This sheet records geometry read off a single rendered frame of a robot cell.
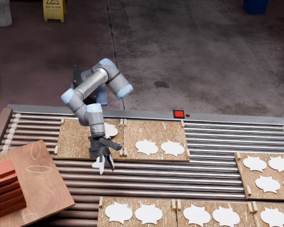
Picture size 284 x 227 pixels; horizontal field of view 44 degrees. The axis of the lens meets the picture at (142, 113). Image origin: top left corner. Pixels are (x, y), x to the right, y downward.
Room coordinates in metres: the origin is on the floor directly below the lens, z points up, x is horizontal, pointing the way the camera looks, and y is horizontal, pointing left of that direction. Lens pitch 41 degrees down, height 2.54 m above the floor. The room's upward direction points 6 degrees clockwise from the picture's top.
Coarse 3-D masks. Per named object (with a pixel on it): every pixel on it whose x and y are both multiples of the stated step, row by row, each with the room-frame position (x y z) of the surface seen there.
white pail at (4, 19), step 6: (0, 0) 4.81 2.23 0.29; (6, 0) 4.80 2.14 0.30; (0, 6) 4.57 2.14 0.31; (6, 6) 4.63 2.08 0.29; (0, 12) 4.57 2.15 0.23; (6, 12) 4.62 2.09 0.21; (0, 18) 4.56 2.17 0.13; (6, 18) 4.61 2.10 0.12; (0, 24) 4.56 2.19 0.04; (6, 24) 4.60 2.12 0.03
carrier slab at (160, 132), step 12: (132, 132) 1.65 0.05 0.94; (144, 132) 1.66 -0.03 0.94; (156, 132) 1.67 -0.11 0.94; (168, 132) 1.68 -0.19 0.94; (180, 132) 1.70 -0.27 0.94; (132, 144) 1.54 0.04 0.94; (156, 144) 1.57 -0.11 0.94; (180, 144) 1.59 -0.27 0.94; (132, 156) 1.44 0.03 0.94; (144, 156) 1.45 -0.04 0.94; (156, 156) 1.46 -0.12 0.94; (168, 156) 1.47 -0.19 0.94; (180, 156) 1.48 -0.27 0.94
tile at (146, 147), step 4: (144, 140) 1.58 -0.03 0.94; (136, 144) 1.54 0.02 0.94; (140, 144) 1.54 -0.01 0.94; (144, 144) 1.55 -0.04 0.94; (148, 144) 1.55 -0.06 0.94; (152, 144) 1.55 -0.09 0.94; (140, 148) 1.51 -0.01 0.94; (144, 148) 1.51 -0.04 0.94; (148, 148) 1.51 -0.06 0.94; (152, 148) 1.52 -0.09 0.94; (156, 148) 1.52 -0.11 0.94; (140, 152) 1.48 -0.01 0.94; (144, 152) 1.48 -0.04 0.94; (148, 152) 1.48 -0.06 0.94; (152, 152) 1.48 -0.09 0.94; (156, 152) 1.49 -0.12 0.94; (148, 156) 1.45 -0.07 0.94
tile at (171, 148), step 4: (164, 144) 1.56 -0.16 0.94; (168, 144) 1.57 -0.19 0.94; (172, 144) 1.57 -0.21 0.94; (176, 144) 1.57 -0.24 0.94; (164, 148) 1.53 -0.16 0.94; (168, 148) 1.53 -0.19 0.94; (172, 148) 1.54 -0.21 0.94; (176, 148) 1.54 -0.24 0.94; (180, 148) 1.54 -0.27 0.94; (168, 152) 1.50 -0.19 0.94; (172, 152) 1.50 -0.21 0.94; (176, 152) 1.50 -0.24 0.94; (180, 152) 1.51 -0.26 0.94; (176, 156) 1.47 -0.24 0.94
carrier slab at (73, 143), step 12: (72, 120) 1.71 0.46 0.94; (108, 120) 1.75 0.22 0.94; (60, 132) 1.58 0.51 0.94; (72, 132) 1.60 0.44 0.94; (84, 132) 1.61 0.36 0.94; (120, 132) 1.64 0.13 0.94; (60, 144) 1.48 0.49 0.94; (72, 144) 1.49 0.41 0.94; (84, 144) 1.50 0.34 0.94; (120, 144) 1.53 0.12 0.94; (60, 156) 1.38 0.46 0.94; (72, 156) 1.39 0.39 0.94; (84, 156) 1.40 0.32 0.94
